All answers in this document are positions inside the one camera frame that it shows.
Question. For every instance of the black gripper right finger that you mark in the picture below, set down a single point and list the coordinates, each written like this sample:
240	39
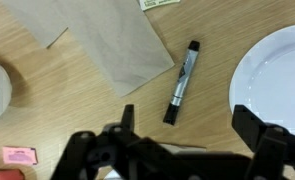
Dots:
273	150

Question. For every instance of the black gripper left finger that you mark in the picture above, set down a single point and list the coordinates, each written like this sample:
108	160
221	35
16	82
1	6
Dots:
87	156

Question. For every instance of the black and silver marker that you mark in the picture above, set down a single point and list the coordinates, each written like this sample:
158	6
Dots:
183	78

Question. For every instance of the pink sugar packet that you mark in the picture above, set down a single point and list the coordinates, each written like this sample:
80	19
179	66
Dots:
19	155

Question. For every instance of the white round plate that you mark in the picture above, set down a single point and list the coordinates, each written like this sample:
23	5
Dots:
273	76

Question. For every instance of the red cloth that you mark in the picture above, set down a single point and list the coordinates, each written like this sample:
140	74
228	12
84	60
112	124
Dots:
3	174

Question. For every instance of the pale yellow packet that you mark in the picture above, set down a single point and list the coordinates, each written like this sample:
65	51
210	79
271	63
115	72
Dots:
157	3

